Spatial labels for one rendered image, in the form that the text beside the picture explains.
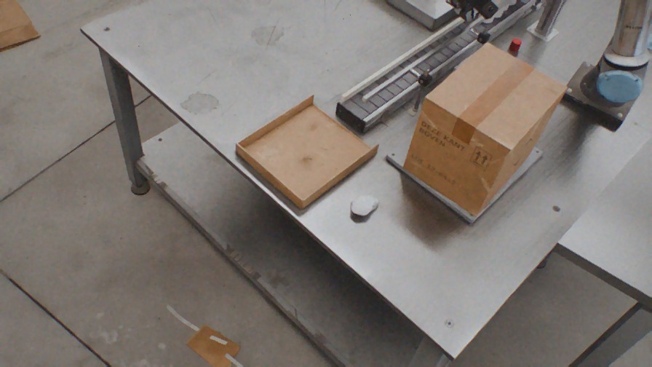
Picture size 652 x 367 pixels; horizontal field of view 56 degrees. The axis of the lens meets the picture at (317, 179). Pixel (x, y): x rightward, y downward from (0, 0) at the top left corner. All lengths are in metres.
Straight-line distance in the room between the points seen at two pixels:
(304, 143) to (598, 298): 1.51
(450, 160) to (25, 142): 2.00
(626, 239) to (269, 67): 1.13
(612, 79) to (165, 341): 1.68
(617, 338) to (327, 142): 0.98
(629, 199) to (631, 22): 0.48
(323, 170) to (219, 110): 0.37
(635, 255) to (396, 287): 0.66
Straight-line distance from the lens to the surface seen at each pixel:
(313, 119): 1.79
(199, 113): 1.80
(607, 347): 2.01
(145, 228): 2.58
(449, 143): 1.54
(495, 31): 2.22
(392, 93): 1.85
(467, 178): 1.58
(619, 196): 1.92
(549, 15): 2.32
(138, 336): 2.35
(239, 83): 1.89
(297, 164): 1.67
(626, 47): 1.87
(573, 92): 2.12
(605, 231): 1.81
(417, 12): 2.21
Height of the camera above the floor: 2.11
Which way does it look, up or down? 51 degrees down
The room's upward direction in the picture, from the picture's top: 9 degrees clockwise
